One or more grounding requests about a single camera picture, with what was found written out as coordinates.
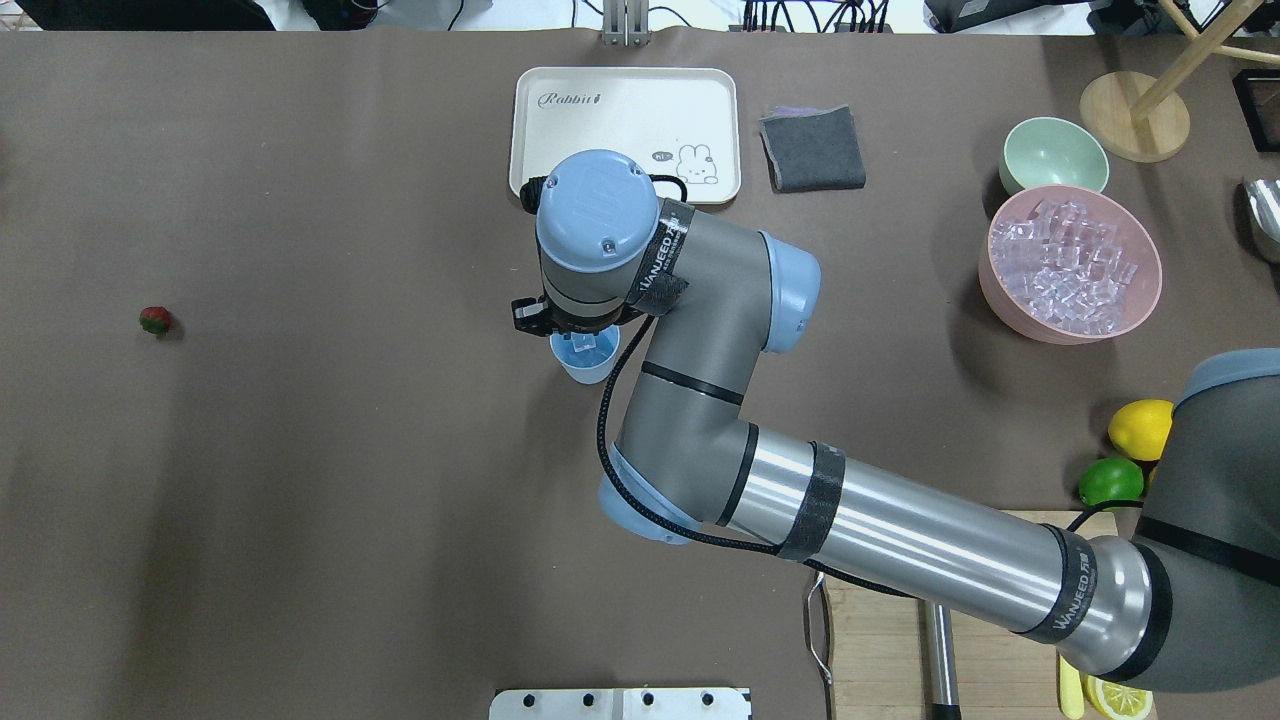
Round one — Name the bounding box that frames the cream rabbit tray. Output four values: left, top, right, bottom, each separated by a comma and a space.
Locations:
508, 67, 742, 206

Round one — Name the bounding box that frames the yellow plastic knife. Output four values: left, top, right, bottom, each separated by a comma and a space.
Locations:
1057, 653, 1085, 720

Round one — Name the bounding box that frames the wooden cup stand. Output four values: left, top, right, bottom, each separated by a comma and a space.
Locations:
1079, 1, 1277, 164

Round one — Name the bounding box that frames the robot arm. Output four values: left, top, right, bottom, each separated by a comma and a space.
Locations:
512, 150, 1279, 693

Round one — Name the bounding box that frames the steel ice scoop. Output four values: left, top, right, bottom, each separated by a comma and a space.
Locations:
1242, 179, 1279, 266

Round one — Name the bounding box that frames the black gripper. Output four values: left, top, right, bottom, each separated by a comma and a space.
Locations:
540, 295, 631, 334

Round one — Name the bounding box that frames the grey folded cloth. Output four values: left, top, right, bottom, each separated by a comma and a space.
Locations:
759, 105, 867, 193

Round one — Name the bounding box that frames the yellow lemon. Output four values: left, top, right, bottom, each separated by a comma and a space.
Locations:
1106, 398, 1175, 462

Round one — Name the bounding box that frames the red strawberry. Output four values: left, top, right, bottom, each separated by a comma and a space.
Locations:
138, 306, 174, 337

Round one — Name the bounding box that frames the light blue cup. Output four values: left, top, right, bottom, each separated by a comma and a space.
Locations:
549, 325, 622, 386

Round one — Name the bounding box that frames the pink bowl of ice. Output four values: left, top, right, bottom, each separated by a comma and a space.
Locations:
978, 184, 1164, 345

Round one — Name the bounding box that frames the green lime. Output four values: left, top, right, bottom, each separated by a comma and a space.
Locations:
1076, 457, 1147, 507

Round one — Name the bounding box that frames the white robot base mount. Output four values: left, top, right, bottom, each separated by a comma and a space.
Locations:
488, 685, 754, 719

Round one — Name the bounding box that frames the wooden cutting board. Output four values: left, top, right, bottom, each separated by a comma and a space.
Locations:
805, 510, 1158, 720

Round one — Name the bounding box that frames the green bowl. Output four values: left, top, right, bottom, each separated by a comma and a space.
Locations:
998, 117, 1110, 195

